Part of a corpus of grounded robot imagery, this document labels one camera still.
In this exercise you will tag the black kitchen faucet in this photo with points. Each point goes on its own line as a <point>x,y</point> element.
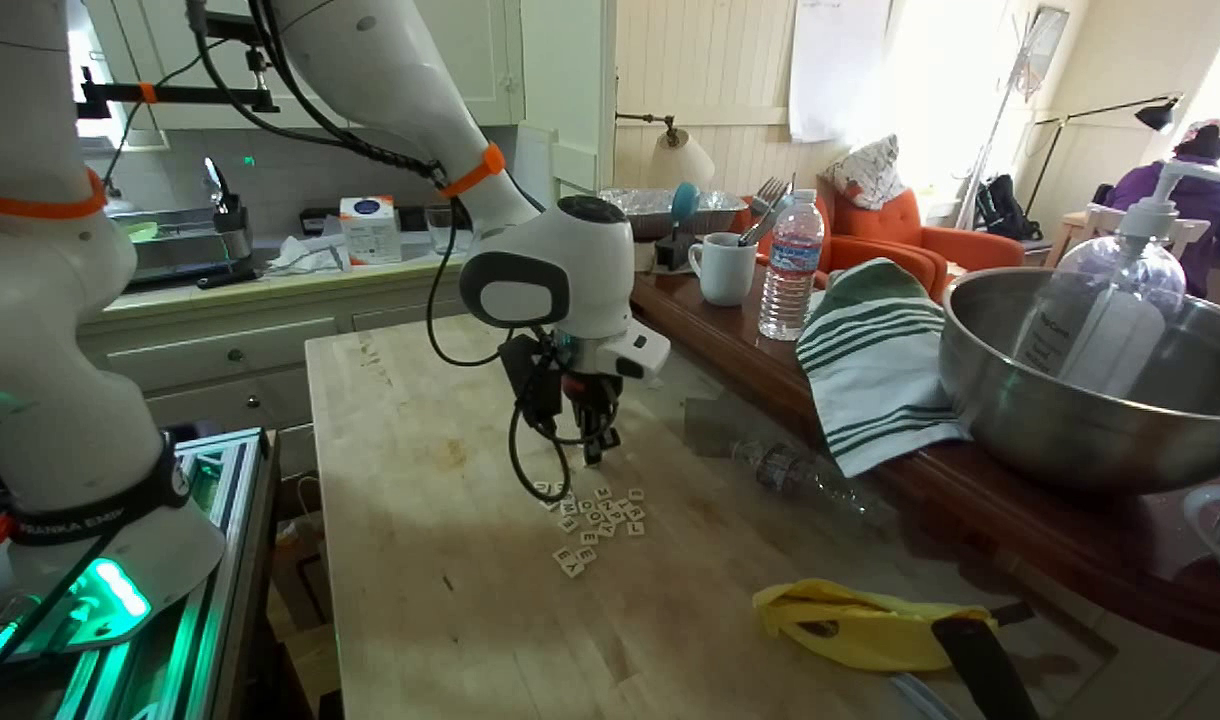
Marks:
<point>228,227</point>

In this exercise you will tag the orange armchair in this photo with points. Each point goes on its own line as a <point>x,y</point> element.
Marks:
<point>953,245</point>

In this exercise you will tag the pale cabinet with drawers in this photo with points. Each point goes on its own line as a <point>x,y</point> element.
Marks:
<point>234,355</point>

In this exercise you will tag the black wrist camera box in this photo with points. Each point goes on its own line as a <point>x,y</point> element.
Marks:
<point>529,383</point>

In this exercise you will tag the green striped white towel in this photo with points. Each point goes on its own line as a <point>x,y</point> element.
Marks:
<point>872,363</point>

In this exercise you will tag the crushed clear plastic bottle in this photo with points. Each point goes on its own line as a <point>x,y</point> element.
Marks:
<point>801,479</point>

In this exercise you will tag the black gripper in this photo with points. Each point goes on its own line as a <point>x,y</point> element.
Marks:
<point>592,399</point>

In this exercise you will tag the black metal rod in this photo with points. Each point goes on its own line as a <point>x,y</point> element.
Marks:
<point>194,97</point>

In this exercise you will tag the white ceramic mug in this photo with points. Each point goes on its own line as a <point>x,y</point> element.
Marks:
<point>726,272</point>

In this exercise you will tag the white pump dispenser bottle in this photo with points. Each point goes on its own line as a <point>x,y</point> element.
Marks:
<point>1100,321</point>

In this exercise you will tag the steel mixing bowl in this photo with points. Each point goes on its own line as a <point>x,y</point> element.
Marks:
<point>1074,442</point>

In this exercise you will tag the patterned pillow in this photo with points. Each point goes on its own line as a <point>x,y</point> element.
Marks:
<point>872,170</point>

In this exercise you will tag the aluminium base frame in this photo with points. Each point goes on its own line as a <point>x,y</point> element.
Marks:
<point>223,535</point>

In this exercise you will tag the grey light on stand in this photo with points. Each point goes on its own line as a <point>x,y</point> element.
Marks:
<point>1041,45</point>

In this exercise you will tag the desk lamp white shade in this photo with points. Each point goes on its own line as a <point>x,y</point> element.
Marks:
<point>687,163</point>

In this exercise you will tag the white wall paper sheet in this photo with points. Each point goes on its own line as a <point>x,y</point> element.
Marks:
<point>833,66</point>

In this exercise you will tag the black floor lamp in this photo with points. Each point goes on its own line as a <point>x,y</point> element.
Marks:
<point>1156,114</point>

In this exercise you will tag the upright clear water bottle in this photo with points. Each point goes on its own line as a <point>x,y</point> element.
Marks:
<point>788,284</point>

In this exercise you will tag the black bag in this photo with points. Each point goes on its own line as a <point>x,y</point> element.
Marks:
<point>1009,210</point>

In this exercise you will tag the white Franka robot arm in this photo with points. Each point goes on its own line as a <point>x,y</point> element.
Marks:
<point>49,334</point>

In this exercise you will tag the white paper towel roll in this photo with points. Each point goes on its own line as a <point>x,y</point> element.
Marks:
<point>371,231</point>

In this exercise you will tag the white letter tile E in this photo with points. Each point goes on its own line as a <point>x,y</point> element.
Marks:
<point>638,517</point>

